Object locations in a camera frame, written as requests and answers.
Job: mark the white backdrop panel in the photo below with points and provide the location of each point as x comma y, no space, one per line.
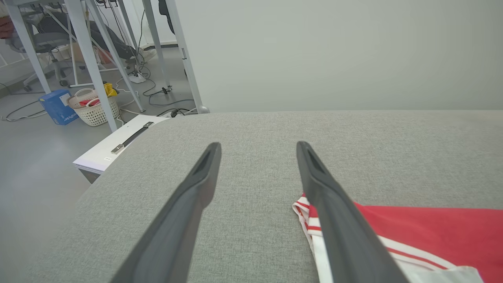
334,51

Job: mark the grey office chair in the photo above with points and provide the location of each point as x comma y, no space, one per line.
43,43

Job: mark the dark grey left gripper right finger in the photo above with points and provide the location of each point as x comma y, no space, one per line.
346,236

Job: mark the white case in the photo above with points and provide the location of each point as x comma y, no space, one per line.
102,151

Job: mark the yellow cloth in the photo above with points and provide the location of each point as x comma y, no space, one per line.
110,89

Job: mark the grey metal frame leg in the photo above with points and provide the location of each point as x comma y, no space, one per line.
88,59
156,43
27,47

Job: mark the blue cardboard box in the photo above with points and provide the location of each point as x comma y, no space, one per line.
59,108

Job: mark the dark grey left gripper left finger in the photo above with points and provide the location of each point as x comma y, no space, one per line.
177,232

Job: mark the red item in basket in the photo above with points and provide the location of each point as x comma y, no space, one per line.
88,102

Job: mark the grey diagonal metal frame brace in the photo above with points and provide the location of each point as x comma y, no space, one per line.
114,51

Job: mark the red white striped garment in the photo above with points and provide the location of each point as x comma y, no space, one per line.
432,228

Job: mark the white perforated laundry basket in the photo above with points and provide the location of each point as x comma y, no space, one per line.
96,114

